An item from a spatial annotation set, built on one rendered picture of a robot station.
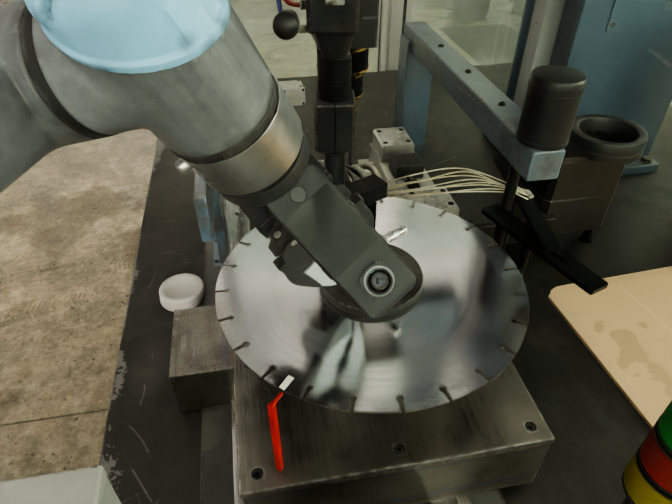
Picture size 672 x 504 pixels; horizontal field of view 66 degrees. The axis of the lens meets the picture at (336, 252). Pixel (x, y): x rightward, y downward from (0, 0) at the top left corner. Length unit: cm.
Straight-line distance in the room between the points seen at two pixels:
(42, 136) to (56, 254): 207
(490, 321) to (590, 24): 69
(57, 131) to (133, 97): 5
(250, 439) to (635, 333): 58
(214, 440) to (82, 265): 165
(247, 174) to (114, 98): 9
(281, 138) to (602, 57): 90
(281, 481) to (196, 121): 36
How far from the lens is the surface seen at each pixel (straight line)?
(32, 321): 211
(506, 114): 72
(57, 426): 176
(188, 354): 68
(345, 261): 36
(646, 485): 43
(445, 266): 59
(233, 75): 28
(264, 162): 31
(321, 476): 54
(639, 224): 114
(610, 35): 114
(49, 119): 30
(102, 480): 53
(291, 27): 42
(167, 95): 27
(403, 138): 97
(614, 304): 92
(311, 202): 36
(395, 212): 67
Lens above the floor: 133
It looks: 39 degrees down
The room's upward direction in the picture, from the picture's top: straight up
